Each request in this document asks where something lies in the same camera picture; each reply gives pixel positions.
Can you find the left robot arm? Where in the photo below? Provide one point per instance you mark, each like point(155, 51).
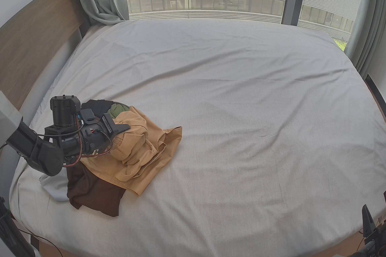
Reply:
point(39, 153)

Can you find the tan shorts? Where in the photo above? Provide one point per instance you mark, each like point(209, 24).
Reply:
point(144, 147)

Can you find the black garment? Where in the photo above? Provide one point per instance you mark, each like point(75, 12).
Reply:
point(93, 106)

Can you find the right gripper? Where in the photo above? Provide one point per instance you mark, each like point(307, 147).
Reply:
point(377, 240)

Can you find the bed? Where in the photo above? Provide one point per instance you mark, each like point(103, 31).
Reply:
point(226, 84)

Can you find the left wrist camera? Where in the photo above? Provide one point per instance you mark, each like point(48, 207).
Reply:
point(87, 115)

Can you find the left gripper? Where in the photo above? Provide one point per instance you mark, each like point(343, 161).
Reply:
point(92, 138)

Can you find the green garment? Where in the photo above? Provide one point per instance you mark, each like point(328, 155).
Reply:
point(116, 109)

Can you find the pale grey garment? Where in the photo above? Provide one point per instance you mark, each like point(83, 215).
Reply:
point(54, 188)

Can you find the brown garment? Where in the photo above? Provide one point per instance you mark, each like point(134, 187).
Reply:
point(93, 192)

